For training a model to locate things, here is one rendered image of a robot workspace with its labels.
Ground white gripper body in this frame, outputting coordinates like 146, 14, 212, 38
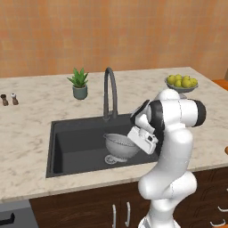
126, 126, 159, 156

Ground white metal colander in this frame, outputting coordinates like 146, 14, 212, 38
102, 133, 143, 164

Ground white round sink drain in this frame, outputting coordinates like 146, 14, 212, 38
103, 154, 120, 166

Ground dark grey curved faucet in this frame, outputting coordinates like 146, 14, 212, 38
102, 67, 119, 121

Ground dark grey sink basin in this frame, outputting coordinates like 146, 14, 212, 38
45, 113, 161, 179

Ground grey fruit bowl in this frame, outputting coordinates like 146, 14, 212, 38
164, 77, 200, 94

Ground dark brown cupboard door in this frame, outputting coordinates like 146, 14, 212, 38
28, 184, 122, 228
119, 181, 153, 228

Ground green plant in grey pot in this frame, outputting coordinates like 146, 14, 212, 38
66, 67, 90, 101

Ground dark brown drawer front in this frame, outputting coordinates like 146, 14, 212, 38
174, 204, 228, 228
186, 167, 228, 216

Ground brown salt shaker white top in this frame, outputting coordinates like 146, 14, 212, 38
10, 92, 20, 106

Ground grey dishwasher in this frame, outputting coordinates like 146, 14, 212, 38
0, 199, 40, 228

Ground silver cupboard door handle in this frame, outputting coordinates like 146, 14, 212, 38
125, 201, 132, 228
111, 203, 118, 228

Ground black dishwasher handle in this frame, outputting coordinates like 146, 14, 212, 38
0, 212, 16, 226

